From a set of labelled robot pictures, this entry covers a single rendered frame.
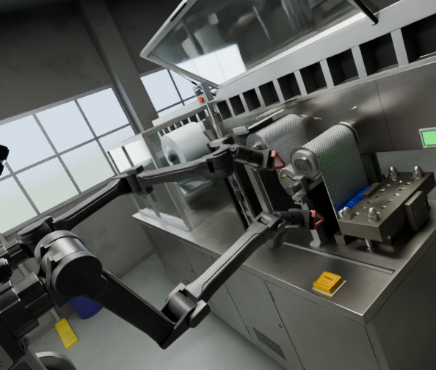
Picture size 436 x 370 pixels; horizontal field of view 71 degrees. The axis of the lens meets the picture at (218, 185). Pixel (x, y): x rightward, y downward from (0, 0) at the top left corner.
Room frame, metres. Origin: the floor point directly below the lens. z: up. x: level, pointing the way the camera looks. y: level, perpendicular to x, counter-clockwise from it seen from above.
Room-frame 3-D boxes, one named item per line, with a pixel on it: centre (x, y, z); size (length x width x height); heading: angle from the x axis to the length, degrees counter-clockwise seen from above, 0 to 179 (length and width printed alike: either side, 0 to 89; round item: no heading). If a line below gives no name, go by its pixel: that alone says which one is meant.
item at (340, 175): (1.13, -0.48, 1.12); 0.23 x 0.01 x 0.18; 117
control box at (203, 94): (1.63, -0.12, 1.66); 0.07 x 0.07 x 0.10; 43
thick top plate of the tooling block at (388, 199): (1.04, -0.57, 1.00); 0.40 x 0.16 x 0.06; 117
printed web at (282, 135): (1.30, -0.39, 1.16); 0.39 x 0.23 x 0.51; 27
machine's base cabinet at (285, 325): (1.99, 0.04, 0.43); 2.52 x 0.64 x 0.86; 27
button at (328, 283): (0.88, -0.20, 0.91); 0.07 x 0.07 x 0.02; 27
